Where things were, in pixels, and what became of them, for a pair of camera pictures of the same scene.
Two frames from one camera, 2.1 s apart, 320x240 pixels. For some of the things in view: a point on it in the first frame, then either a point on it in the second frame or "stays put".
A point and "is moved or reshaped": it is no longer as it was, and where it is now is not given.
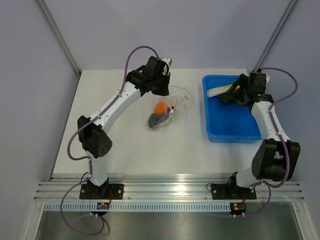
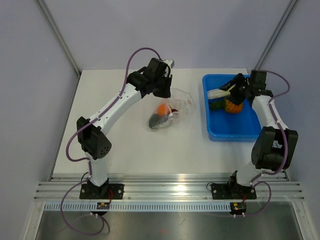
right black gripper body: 248,90 stays put
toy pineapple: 232,97 is moved or reshaped
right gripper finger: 241,95 stays put
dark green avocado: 153,120 stays put
